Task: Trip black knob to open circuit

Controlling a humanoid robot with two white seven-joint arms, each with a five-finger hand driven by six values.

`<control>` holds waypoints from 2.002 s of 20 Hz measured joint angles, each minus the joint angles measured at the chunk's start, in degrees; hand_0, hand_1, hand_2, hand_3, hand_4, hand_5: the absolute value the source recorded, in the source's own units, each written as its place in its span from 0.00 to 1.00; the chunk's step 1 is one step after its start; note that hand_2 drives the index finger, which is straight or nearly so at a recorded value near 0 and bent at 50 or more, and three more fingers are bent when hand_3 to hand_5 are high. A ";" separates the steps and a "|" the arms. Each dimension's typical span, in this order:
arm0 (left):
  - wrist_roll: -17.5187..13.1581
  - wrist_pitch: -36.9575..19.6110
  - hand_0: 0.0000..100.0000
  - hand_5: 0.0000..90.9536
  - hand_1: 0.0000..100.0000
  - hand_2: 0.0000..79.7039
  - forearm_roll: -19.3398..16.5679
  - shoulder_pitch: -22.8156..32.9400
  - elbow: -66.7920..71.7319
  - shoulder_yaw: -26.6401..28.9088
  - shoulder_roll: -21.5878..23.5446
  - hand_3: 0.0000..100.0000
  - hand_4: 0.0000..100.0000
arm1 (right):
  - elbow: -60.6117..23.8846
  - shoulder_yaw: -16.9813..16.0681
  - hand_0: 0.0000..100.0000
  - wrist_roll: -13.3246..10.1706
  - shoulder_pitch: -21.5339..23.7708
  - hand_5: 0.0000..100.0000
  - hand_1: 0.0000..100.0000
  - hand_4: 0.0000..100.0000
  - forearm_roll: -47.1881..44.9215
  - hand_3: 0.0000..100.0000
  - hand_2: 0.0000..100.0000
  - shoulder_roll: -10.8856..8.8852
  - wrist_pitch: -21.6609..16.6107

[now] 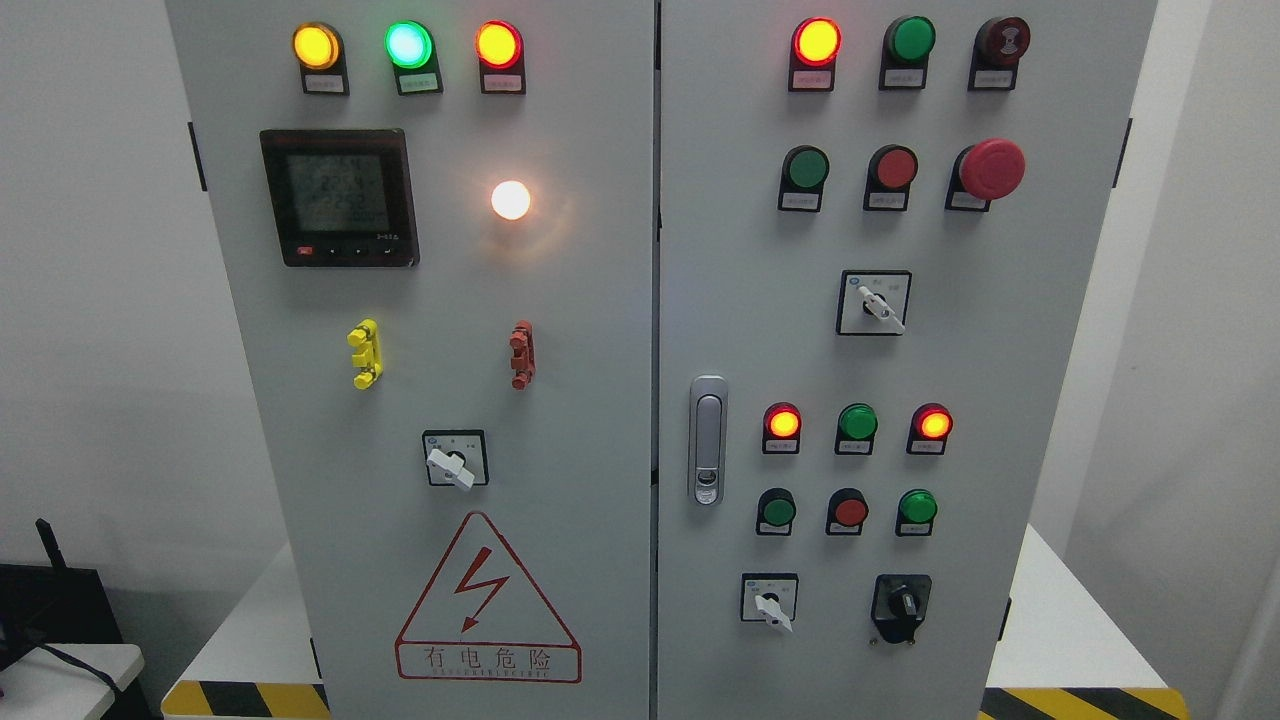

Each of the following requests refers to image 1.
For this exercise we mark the white platform with hazard stripes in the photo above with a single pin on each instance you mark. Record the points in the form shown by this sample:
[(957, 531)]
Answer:
[(1060, 656)]

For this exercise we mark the red high voltage warning sticker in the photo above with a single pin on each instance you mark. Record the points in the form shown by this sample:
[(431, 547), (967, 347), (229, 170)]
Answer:
[(482, 618)]

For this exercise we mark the green lit indicator light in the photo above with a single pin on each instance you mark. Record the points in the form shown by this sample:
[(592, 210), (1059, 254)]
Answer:
[(411, 50)]

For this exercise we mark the black rotary knob switch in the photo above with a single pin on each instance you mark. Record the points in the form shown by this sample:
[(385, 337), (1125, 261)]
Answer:
[(898, 606)]

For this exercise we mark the lower white selector switch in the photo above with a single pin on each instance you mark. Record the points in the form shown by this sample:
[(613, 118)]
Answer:
[(769, 598)]

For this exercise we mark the silver door latch handle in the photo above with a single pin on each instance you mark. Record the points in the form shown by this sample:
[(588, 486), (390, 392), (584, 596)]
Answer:
[(707, 413)]

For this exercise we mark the green push button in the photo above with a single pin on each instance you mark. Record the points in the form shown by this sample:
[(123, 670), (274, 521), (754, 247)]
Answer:
[(775, 513), (803, 174)]

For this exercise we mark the yellow indicator light top left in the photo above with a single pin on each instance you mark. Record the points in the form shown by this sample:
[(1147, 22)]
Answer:
[(319, 50)]

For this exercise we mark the green push button lower left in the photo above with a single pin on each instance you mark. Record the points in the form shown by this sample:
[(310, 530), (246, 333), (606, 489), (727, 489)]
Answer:
[(775, 513)]

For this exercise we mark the red-rimmed lit indicator light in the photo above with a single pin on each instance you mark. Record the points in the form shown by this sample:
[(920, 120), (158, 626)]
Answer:
[(500, 50)]

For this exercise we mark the red push button lower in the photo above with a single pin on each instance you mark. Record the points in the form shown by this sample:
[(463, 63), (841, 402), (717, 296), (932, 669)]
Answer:
[(846, 513)]

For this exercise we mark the red emergency stop mushroom button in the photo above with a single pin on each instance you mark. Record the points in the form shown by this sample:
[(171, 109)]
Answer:
[(984, 172)]

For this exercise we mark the dark red buzzer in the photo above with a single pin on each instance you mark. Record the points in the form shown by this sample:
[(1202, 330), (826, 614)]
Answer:
[(998, 48)]

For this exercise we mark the white glowing lamp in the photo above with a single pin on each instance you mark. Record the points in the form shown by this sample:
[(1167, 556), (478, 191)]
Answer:
[(511, 200)]

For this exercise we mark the green light lower right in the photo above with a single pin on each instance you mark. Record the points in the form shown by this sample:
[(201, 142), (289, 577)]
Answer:
[(918, 508)]

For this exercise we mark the red indicator light middle right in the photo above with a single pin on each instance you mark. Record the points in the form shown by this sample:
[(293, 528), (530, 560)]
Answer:
[(930, 426)]

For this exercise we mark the white side table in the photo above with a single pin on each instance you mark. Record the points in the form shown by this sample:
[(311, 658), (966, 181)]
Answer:
[(42, 687)]

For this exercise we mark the grey electrical control cabinet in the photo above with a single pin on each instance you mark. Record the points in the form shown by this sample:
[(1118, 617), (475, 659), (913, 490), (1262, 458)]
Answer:
[(652, 136)]

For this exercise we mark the green indicator light top right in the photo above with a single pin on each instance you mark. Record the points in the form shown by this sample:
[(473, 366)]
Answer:
[(907, 44)]

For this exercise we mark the green indicator light middle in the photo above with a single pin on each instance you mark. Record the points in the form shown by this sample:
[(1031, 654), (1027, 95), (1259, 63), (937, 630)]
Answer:
[(856, 430)]

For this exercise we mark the red push button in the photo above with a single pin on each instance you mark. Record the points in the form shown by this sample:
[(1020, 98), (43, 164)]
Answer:
[(891, 171), (846, 513)]

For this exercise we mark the yellow terminal connector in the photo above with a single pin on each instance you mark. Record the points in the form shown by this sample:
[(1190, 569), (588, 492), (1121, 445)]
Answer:
[(366, 353)]

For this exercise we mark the left door selector switch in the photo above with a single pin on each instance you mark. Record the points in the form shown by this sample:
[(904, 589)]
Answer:
[(456, 458)]

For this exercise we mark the green push button upper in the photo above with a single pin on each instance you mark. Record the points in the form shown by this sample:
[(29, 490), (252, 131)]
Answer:
[(803, 174)]

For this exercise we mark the red push button upper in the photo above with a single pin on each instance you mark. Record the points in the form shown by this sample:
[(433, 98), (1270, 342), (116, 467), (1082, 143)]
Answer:
[(891, 171)]

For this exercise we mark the red lit light middle left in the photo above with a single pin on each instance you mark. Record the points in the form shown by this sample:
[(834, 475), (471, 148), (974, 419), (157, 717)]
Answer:
[(781, 429)]

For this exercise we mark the red terminal connector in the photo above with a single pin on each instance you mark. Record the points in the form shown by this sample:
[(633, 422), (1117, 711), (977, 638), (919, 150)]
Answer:
[(523, 360)]

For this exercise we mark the red lit light right door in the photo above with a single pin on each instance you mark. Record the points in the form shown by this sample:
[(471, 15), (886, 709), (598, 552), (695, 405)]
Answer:
[(813, 54)]

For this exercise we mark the upper right selector switch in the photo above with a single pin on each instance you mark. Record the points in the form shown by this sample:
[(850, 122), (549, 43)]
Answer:
[(873, 303)]

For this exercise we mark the black digital power meter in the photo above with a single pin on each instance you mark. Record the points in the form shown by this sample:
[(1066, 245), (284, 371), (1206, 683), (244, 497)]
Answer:
[(341, 197)]

